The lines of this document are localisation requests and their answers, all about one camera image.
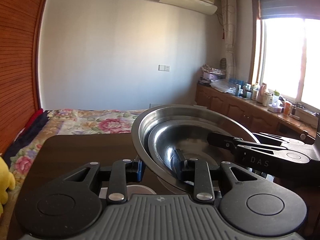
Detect tissue box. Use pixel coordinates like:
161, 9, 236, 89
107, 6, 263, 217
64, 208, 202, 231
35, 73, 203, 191
267, 100, 283, 112

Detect large stainless steel bowl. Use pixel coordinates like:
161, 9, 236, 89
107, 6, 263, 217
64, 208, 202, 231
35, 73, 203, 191
131, 104, 261, 194

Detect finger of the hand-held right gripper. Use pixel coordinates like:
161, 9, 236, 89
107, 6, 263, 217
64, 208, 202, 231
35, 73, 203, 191
207, 131, 288, 178
234, 131, 309, 146

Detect floral bed blanket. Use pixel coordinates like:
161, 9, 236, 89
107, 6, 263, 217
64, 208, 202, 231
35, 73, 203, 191
5, 108, 148, 180

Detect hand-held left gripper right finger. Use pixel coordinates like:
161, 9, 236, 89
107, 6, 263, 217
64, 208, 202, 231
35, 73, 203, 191
172, 149, 265, 202

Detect red cloth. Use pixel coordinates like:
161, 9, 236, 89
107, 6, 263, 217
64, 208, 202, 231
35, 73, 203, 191
25, 109, 44, 130

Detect navy blue cloth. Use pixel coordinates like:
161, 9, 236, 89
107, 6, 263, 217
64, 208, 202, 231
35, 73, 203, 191
4, 111, 50, 160

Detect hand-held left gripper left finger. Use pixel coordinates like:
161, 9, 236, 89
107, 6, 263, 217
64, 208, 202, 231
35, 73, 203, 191
64, 159, 143, 204

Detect wooden louvered wardrobe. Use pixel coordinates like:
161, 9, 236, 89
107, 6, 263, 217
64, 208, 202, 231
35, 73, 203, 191
0, 0, 53, 155

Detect grey roller blind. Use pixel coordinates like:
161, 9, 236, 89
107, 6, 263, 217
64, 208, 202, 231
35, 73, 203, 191
257, 0, 320, 20

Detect wooden framed window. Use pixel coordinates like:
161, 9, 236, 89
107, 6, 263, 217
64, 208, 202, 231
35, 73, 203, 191
251, 0, 320, 110

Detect pile of floral boxes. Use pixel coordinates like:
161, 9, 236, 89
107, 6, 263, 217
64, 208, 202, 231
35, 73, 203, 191
201, 64, 227, 80

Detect clear plastic bags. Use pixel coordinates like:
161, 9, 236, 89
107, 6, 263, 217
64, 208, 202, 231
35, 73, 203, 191
210, 79, 234, 93

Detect patterned beige curtain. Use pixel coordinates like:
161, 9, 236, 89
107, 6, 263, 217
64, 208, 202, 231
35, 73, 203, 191
220, 0, 237, 80

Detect yellow plush toy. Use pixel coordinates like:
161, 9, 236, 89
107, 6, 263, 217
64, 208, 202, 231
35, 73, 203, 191
0, 156, 16, 215

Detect white floral rectangular plate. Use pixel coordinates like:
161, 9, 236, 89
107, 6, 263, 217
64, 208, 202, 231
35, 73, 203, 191
99, 184, 157, 200

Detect row of toiletry bottles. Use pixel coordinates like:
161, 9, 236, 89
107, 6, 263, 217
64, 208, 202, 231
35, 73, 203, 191
229, 77, 300, 115

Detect wooden low cabinet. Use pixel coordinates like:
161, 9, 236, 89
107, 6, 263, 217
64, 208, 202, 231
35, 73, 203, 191
195, 84, 320, 180

